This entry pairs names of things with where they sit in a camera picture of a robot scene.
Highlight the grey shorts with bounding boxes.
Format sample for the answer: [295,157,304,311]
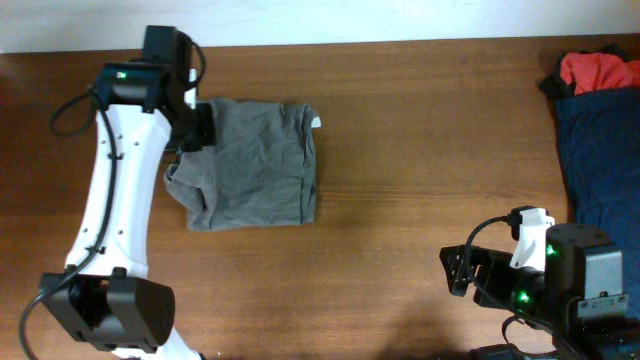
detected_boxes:
[163,98,321,232]

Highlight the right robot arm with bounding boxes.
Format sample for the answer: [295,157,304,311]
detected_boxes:
[439,223,639,360]

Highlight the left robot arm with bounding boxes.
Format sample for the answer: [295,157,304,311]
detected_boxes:
[36,25,215,359]

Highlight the navy blue garment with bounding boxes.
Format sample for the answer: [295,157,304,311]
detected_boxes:
[555,88,639,318]

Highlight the red garment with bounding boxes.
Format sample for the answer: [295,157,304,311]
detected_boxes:
[559,53,639,95]

